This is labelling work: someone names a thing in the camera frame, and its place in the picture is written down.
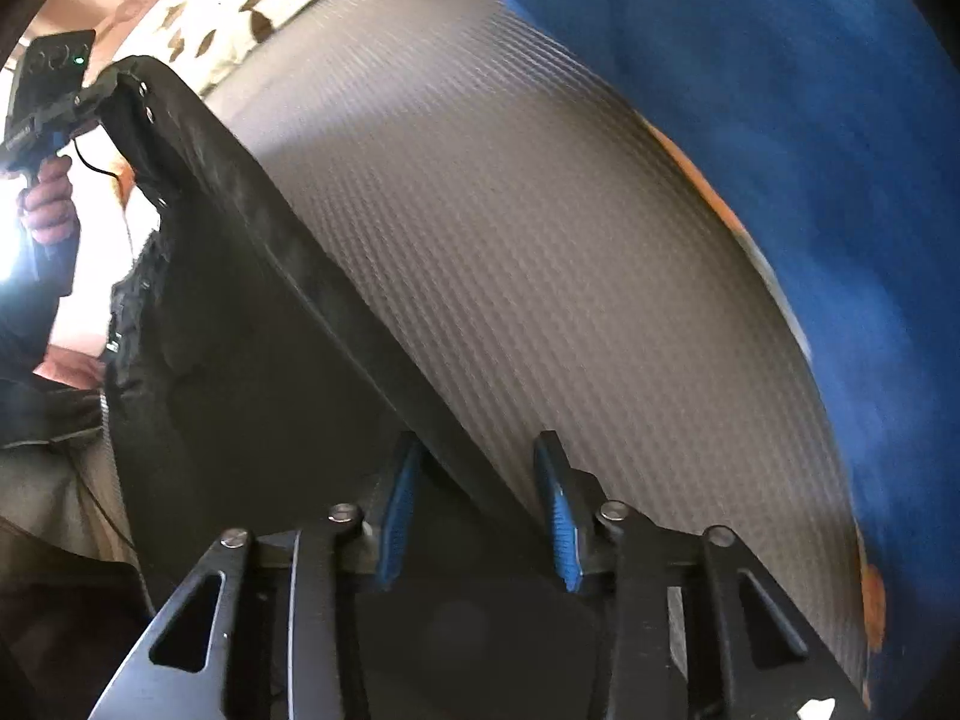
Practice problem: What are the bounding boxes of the black denim pants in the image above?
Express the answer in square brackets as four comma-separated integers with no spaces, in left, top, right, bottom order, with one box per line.
[99,53,602,720]

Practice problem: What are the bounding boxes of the person's left forearm dark sleeve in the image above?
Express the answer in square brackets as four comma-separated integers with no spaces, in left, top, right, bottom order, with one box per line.
[2,226,80,382]

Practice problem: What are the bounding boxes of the person's left hand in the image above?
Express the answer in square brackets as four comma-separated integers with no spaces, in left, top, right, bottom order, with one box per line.
[13,156,80,247]

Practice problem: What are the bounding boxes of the grey mesh mattress pad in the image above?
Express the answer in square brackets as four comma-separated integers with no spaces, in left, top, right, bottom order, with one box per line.
[208,0,866,681]

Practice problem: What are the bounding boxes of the blue floral blanket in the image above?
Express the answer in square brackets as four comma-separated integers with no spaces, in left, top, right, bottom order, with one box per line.
[506,0,958,718]

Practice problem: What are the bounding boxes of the black thin cable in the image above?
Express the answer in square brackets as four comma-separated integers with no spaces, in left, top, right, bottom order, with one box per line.
[71,135,125,185]

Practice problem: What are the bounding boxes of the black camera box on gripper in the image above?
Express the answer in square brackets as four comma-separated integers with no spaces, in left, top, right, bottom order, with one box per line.
[5,29,96,140]

